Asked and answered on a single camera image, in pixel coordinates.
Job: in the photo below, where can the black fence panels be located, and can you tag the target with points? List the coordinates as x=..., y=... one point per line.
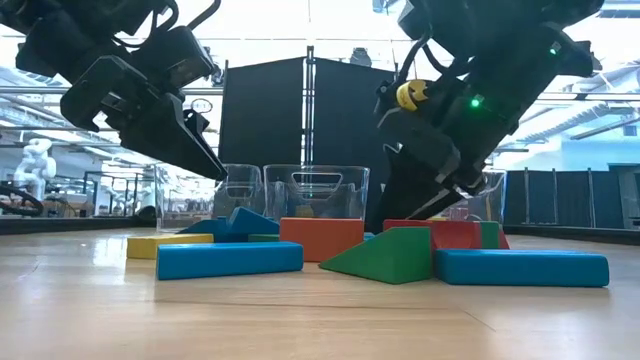
x=570, y=200

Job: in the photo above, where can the grey cabinet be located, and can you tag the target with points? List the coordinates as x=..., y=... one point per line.
x=627, y=200

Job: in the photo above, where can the orange rectangular block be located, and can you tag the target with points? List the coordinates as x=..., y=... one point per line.
x=320, y=237

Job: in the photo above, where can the yellow arch block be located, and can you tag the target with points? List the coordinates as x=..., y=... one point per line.
x=305, y=211

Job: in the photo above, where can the clear plastic bin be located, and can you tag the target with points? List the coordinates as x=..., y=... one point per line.
x=492, y=200
x=280, y=195
x=200, y=200

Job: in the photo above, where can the red wedge block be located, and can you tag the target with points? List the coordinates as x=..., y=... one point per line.
x=503, y=241

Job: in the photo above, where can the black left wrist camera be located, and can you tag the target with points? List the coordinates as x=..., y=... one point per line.
x=175, y=60

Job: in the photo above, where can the large green wedge block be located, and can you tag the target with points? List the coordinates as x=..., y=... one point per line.
x=390, y=260

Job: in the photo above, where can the blue wedge block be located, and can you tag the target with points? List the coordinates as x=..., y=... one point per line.
x=250, y=222

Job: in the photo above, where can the blue long block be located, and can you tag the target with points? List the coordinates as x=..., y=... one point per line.
x=520, y=267
x=225, y=260
x=368, y=235

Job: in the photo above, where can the red arch block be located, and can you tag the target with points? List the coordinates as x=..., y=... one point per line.
x=450, y=234

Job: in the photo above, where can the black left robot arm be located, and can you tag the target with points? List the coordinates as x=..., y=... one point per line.
x=60, y=45

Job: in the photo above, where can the green long block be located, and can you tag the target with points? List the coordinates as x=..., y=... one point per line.
x=265, y=238

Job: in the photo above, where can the white humanoid robot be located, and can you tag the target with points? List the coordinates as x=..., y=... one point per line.
x=35, y=165

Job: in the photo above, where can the green arch block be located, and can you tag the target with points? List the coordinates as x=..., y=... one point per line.
x=490, y=235

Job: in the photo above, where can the black folding partition screen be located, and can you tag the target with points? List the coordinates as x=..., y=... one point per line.
x=265, y=110

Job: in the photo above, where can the yellow long block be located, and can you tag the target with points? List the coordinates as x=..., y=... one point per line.
x=437, y=218
x=165, y=245

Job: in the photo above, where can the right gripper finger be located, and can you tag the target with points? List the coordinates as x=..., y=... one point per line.
x=415, y=195

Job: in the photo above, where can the blue short block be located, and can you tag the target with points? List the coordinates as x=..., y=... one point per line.
x=210, y=230

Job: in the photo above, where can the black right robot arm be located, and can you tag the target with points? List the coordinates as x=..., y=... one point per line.
x=500, y=20

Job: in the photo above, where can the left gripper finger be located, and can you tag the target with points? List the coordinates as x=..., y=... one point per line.
x=165, y=135
x=197, y=125

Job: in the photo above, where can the black ceiling fixture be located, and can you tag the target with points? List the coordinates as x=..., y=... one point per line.
x=360, y=56

